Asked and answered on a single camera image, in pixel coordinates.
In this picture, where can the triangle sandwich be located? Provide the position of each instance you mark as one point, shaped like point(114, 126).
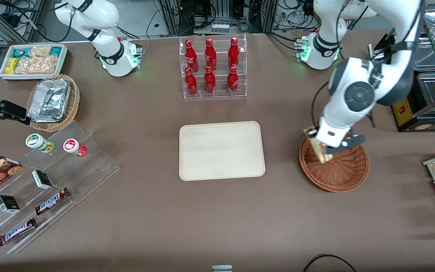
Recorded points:
point(321, 153)

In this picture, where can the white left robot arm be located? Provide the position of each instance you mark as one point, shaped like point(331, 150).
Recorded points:
point(359, 94)

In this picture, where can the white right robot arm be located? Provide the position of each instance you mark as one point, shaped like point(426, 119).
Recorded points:
point(104, 22)

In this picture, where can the round brown wicker basket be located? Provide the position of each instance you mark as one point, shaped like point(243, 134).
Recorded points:
point(338, 173)

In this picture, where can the aluminium foil tray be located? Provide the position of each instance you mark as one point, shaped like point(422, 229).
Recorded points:
point(49, 100)

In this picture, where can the oval light wicker basket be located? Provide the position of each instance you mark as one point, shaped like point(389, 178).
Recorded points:
point(74, 102)

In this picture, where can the cream plastic tray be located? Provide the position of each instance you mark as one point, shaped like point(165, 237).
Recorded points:
point(221, 151)

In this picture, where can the small green label jar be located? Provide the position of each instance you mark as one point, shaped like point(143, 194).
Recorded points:
point(36, 141)

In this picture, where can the white rectangular snack bin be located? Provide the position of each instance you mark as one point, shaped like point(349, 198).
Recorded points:
point(32, 76)

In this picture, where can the yellow snack packet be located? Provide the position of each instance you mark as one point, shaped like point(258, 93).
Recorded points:
point(11, 66)

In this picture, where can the clear rice cracker bag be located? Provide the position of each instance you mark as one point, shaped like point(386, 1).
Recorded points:
point(40, 51)
point(47, 65)
point(25, 66)

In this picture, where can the small red label jar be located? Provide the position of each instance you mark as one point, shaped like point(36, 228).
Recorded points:
point(72, 146)

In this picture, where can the teal snack packet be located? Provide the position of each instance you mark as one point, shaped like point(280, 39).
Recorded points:
point(56, 51)
point(21, 52)

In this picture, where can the small dark green box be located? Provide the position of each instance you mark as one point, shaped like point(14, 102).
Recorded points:
point(42, 180)
point(8, 204)

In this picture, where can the black yellow food warmer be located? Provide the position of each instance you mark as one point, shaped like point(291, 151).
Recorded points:
point(404, 113)

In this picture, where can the clear acrylic tiered stand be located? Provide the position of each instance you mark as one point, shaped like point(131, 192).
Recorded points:
point(89, 166)

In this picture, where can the Snickers chocolate bar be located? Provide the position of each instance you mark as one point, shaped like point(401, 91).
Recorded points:
point(16, 231)
point(51, 201)

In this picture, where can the red cola bottle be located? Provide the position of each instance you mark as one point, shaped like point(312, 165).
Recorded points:
point(210, 81)
point(191, 84)
point(232, 81)
point(210, 54)
point(233, 53)
point(191, 56)

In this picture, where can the clear acrylic bottle rack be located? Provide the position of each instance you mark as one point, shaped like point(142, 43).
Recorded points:
point(219, 94)

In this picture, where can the small grey device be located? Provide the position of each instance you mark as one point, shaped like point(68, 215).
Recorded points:
point(222, 268)

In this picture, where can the white power strip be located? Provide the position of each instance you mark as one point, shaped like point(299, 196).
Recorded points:
point(220, 27)

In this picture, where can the aluminium equipment rack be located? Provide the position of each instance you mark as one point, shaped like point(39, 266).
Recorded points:
point(217, 11)

